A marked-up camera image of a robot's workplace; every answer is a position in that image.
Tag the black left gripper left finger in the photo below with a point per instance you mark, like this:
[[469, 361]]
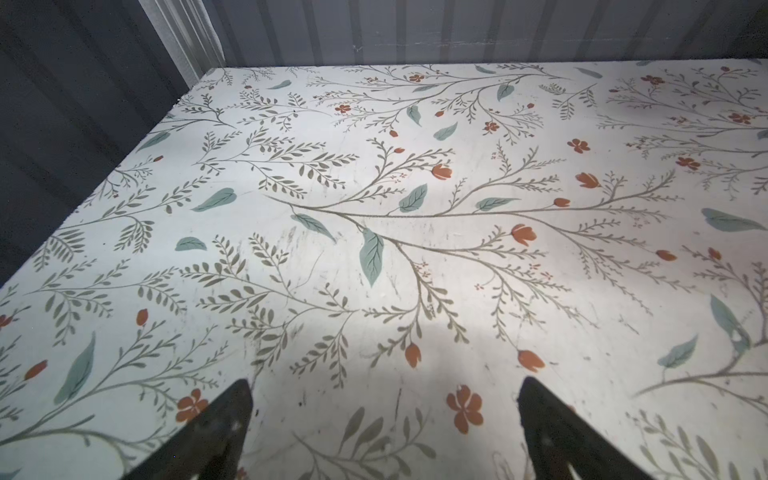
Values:
[[209, 447]]

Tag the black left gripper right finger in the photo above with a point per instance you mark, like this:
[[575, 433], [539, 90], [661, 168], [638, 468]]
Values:
[[561, 445]]

